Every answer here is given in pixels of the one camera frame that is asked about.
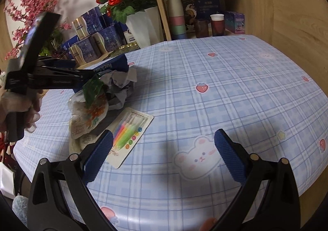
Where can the green snack packet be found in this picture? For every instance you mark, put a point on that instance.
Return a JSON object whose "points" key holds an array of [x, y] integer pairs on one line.
{"points": [[93, 91]]}

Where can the blue gift box top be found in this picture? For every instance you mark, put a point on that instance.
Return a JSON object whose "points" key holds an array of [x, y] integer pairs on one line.
{"points": [[88, 23]]}

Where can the blue gift box lower left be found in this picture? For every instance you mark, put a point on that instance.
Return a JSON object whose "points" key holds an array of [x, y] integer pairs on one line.
{"points": [[84, 51]]}

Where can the person left hand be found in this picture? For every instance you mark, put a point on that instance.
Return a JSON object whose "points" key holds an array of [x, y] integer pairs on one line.
{"points": [[12, 102]]}

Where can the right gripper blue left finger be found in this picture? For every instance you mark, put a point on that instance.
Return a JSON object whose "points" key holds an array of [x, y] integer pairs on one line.
{"points": [[47, 206]]}

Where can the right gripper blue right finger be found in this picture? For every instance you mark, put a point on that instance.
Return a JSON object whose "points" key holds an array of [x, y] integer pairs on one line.
{"points": [[268, 198]]}

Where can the red paper cup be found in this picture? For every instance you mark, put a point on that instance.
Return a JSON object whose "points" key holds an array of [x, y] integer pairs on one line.
{"points": [[217, 24]]}

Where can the colourful candle pack card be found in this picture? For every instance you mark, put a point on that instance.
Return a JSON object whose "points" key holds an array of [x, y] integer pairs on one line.
{"points": [[127, 129]]}

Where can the blue gift box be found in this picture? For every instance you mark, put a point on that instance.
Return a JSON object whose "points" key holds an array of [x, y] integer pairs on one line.
{"points": [[107, 40], [88, 23], [84, 51]]}

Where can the blue coffee box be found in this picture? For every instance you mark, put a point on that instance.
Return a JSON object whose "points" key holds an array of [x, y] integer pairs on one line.
{"points": [[118, 63]]}

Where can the grey white paper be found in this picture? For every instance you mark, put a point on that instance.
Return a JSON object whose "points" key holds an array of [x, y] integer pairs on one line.
{"points": [[118, 87]]}

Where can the white square flower pot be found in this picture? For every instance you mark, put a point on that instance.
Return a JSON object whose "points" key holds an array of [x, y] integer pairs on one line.
{"points": [[146, 27]]}

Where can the gold decorative tray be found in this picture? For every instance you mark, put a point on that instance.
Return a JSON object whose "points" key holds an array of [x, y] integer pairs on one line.
{"points": [[123, 49]]}

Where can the blue gift box lower right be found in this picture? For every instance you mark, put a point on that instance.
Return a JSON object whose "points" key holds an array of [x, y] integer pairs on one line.
{"points": [[107, 40]]}

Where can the person right hand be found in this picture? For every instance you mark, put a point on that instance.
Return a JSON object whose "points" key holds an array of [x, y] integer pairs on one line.
{"points": [[208, 224]]}

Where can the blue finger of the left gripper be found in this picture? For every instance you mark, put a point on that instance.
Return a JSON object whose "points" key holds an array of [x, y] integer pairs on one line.
{"points": [[56, 62], [62, 78]]}

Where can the pink cherry blossom plant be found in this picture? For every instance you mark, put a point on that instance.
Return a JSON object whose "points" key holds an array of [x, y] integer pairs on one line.
{"points": [[25, 14]]}

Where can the clear floral plastic bag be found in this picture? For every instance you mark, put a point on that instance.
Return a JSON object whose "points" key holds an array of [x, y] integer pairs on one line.
{"points": [[86, 118]]}

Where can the stack of pastel cups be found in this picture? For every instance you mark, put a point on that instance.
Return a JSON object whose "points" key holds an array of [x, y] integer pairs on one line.
{"points": [[176, 19]]}

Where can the purple small box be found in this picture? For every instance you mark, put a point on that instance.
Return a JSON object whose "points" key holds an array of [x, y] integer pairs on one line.
{"points": [[235, 22]]}

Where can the blue plaid tablecloth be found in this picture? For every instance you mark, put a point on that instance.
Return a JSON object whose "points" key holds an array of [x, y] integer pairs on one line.
{"points": [[173, 178]]}

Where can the dark brown glass cup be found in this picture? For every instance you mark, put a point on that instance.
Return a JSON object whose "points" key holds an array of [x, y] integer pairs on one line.
{"points": [[201, 28]]}

